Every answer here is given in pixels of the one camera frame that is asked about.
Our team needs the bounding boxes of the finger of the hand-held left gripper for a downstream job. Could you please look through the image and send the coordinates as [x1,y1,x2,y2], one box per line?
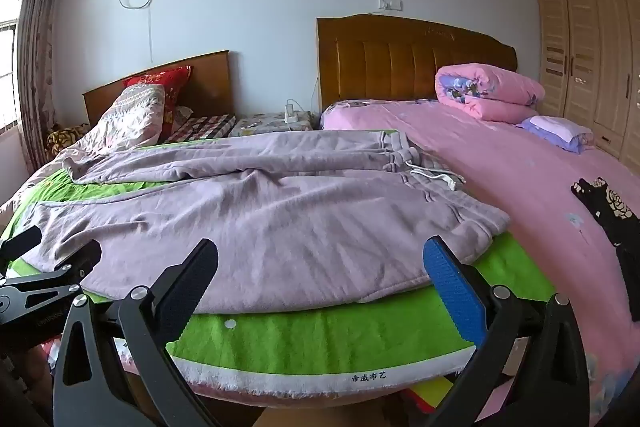
[0,239,102,308]
[0,226,43,264]

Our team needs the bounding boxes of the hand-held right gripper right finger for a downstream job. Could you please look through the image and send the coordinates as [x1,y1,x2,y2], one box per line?
[422,236,591,427]

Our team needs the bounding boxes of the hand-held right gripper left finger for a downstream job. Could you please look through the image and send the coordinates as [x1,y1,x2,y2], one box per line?
[52,238,221,427]

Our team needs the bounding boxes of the lilac pants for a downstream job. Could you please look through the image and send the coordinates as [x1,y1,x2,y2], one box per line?
[32,129,511,315]

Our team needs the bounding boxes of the pink bed sheet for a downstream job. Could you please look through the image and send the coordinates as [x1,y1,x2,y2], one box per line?
[320,99,640,427]

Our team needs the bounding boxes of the tiger plush toy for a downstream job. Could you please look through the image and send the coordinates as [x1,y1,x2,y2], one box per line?
[46,123,91,155]

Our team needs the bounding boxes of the green printed cloth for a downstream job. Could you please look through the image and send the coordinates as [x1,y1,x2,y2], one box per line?
[0,129,556,395]

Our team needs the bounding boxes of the black floral cloth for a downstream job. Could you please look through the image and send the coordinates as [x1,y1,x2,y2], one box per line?
[571,177,640,323]

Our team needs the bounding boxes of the nightstand with floral cover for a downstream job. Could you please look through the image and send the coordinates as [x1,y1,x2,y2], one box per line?
[235,112,316,138]

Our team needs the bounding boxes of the barred window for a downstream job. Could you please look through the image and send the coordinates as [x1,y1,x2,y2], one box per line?
[0,0,26,132]

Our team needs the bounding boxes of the pink floral curtain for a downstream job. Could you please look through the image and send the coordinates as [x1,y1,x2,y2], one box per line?
[16,0,68,175]

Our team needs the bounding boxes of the purple pillow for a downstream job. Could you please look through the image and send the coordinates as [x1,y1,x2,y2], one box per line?
[515,115,596,154]

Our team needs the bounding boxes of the red pillow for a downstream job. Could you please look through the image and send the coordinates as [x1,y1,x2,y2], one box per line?
[123,66,193,142]

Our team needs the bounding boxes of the pink cartoon pillow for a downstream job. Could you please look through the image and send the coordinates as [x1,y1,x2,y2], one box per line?
[434,63,546,124]

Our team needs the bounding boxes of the small plain wooden headboard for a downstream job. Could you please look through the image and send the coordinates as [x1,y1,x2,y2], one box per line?
[82,50,233,128]

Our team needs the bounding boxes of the large padded wooden headboard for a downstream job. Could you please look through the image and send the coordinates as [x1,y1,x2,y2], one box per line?
[316,14,518,112]

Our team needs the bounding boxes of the light wooden wardrobe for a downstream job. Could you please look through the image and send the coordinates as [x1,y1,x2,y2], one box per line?
[535,0,640,168]

